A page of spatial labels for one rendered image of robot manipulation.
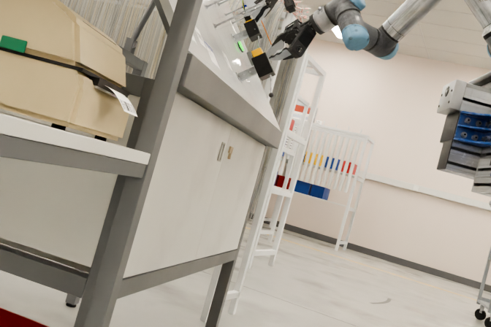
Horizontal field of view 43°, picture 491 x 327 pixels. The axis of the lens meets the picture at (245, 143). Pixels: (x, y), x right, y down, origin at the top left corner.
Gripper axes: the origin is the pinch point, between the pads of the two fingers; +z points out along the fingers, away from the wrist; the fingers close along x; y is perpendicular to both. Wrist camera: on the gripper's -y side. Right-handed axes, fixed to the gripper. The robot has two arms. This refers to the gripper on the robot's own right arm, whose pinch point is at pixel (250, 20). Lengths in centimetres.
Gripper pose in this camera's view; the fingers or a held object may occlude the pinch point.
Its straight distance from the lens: 212.1
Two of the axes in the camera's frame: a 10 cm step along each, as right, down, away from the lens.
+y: -6.9, -6.4, 3.3
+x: -2.5, -2.1, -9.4
